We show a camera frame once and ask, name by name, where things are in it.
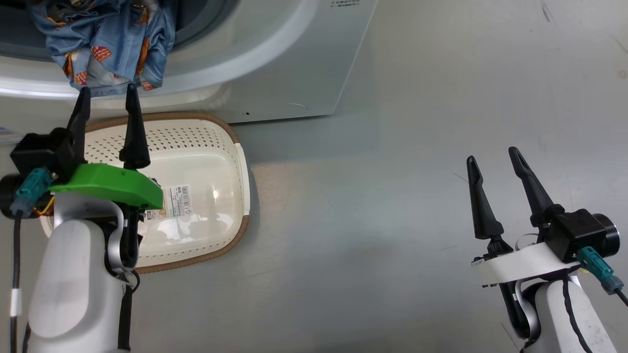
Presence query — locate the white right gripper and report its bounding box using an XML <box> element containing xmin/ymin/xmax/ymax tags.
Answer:
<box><xmin>466</xmin><ymin>147</ymin><xmax>582</xmax><ymax>289</ymax></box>

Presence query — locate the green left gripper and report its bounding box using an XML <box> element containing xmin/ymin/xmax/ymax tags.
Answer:
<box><xmin>48</xmin><ymin>83</ymin><xmax>164</xmax><ymax>211</ymax></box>

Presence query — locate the blue cartoon print garment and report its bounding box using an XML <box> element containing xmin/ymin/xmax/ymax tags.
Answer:
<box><xmin>28</xmin><ymin>0</ymin><xmax>177</xmax><ymax>97</ymax></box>

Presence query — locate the white front-load washing machine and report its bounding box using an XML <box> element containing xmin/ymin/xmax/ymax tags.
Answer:
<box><xmin>0</xmin><ymin>0</ymin><xmax>378</xmax><ymax>124</ymax></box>

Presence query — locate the white barcode basket sticker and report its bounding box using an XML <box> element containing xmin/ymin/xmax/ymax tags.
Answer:
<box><xmin>145</xmin><ymin>184</ymin><xmax>193</xmax><ymax>221</ymax></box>

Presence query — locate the white basket with brown rim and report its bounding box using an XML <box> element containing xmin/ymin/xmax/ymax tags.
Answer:
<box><xmin>38</xmin><ymin>111</ymin><xmax>251</xmax><ymax>274</ymax></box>

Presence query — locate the left teal connector cable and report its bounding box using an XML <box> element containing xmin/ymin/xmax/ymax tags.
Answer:
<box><xmin>9</xmin><ymin>168</ymin><xmax>53</xmax><ymax>353</ymax></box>

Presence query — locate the teal connector cable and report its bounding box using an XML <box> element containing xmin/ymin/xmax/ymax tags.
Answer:
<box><xmin>9</xmin><ymin>168</ymin><xmax>53</xmax><ymax>353</ymax></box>
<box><xmin>576</xmin><ymin>246</ymin><xmax>628</xmax><ymax>307</ymax></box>

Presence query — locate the right teal connector cable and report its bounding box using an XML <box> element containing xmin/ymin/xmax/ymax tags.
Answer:
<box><xmin>576</xmin><ymin>246</ymin><xmax>628</xmax><ymax>307</ymax></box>

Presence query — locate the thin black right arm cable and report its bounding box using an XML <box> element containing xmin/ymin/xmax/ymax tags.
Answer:
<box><xmin>562</xmin><ymin>276</ymin><xmax>594</xmax><ymax>353</ymax></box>

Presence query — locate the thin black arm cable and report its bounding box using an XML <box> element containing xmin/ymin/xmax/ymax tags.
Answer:
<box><xmin>117</xmin><ymin>270</ymin><xmax>141</xmax><ymax>352</ymax></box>
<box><xmin>562</xmin><ymin>276</ymin><xmax>594</xmax><ymax>353</ymax></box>

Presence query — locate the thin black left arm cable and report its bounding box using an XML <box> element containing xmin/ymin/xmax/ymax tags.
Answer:
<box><xmin>117</xmin><ymin>270</ymin><xmax>141</xmax><ymax>352</ymax></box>

